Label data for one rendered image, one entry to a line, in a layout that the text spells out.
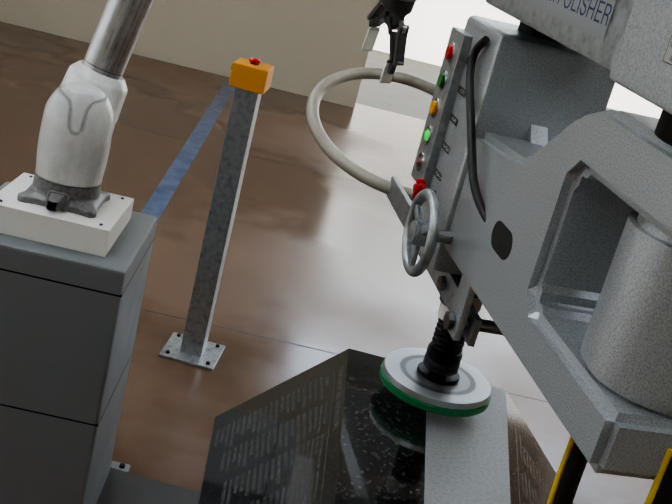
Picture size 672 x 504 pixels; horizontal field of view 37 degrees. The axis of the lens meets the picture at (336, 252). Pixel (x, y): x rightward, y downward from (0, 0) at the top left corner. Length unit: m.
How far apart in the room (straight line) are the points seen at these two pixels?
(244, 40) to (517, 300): 6.95
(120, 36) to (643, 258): 1.65
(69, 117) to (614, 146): 1.42
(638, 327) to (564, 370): 0.14
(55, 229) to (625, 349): 1.49
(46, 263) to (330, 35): 6.08
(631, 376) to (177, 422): 2.29
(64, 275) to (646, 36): 1.50
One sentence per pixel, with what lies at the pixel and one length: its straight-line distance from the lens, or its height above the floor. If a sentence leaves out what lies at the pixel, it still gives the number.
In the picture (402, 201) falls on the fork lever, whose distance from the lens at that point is 2.16.
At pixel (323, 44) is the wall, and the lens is 8.23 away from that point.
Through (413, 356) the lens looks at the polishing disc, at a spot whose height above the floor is 0.88.
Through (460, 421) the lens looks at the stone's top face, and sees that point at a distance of 1.96.
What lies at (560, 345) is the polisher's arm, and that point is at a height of 1.24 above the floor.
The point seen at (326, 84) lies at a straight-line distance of 2.50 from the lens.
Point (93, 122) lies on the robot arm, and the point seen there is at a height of 1.07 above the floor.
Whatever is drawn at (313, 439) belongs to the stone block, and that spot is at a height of 0.78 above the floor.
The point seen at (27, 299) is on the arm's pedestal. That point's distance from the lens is 2.38.
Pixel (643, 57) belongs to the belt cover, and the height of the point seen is 1.61.
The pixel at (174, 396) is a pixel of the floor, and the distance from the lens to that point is 3.45.
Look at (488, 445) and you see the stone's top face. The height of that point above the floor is 0.83.
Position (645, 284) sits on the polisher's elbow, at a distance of 1.17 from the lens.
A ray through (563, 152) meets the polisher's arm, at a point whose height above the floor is 1.45.
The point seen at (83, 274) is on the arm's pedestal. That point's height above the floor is 0.77.
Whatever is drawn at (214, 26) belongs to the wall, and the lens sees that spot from 8.28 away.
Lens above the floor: 1.72
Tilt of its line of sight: 20 degrees down
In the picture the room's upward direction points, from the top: 15 degrees clockwise
